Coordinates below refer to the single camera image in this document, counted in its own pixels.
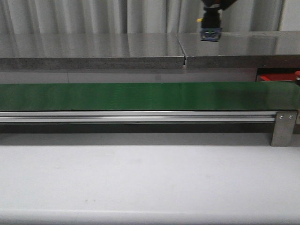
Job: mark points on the left grey stone slab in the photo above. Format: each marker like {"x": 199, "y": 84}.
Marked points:
{"x": 90, "y": 51}

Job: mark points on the green conveyor belt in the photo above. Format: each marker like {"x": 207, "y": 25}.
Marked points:
{"x": 195, "y": 96}

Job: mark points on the right grey stone slab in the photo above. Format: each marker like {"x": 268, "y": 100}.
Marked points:
{"x": 253, "y": 49}

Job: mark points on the aluminium conveyor side rail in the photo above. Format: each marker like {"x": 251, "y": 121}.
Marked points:
{"x": 138, "y": 116}

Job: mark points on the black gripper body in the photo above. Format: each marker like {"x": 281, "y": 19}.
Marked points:
{"x": 218, "y": 4}

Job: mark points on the steel conveyor support bracket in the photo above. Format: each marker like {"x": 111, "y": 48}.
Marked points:
{"x": 283, "y": 129}

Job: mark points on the red plastic tray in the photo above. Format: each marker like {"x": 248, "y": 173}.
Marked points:
{"x": 276, "y": 77}

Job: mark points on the grey pleated curtain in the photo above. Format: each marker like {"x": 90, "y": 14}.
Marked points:
{"x": 131, "y": 16}

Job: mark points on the grey stone slab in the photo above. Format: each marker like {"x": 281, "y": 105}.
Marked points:
{"x": 253, "y": 49}
{"x": 90, "y": 51}

